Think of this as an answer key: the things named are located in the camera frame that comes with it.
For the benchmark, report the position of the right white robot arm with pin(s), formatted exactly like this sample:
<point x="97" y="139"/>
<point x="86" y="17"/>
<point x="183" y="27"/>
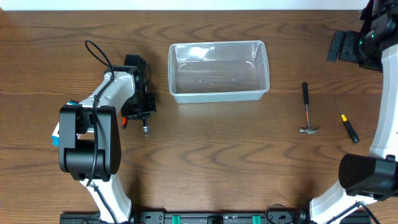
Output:
<point x="363" y="180"/>

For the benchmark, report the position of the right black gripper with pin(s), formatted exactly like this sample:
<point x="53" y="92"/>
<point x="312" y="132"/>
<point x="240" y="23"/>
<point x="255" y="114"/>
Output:
<point x="343" y="46"/>

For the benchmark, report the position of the black yellow screwdriver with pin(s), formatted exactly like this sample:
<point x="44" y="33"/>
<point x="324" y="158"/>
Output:
<point x="349" y="128"/>

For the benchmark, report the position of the blue white product box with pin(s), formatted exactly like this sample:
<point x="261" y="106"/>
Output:
<point x="55" y="134"/>

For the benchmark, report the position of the silver wrench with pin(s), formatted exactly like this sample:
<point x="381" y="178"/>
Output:
<point x="145" y="127"/>

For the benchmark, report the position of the clear plastic container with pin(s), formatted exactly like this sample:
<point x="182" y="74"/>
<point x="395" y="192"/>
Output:
<point x="212" y="72"/>

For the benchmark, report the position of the small claw hammer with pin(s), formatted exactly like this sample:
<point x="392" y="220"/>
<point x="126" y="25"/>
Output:
<point x="309" y="129"/>

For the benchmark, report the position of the black mounting rail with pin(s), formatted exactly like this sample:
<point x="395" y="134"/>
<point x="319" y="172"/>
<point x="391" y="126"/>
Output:
<point x="212" y="218"/>

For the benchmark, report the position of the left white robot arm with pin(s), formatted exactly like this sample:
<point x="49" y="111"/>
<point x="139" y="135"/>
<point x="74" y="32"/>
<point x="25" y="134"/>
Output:
<point x="89" y="145"/>

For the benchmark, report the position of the red handled pliers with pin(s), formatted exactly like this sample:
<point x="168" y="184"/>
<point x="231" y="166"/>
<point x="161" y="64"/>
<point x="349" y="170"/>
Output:
<point x="124" y="123"/>

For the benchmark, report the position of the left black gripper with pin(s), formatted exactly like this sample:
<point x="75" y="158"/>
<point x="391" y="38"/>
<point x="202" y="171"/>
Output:
<point x="140" y="109"/>

